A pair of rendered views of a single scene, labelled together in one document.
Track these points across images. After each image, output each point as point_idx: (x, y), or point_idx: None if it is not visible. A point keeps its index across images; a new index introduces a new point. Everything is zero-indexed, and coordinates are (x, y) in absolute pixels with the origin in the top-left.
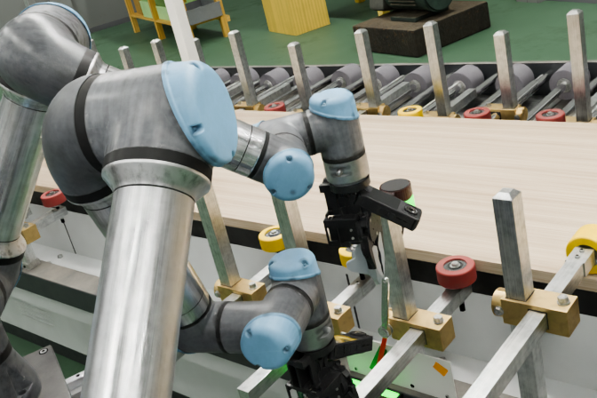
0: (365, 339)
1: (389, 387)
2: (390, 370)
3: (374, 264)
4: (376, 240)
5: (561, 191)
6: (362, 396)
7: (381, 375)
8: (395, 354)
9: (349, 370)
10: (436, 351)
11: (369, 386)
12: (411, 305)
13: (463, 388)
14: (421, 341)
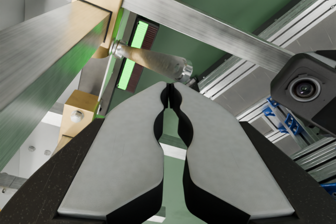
0: (334, 70)
1: (130, 33)
2: (223, 22)
3: (269, 140)
4: (144, 201)
5: None
6: (276, 52)
7: (237, 33)
8: (190, 20)
9: (111, 77)
10: None
11: (257, 46)
12: (86, 8)
13: None
14: None
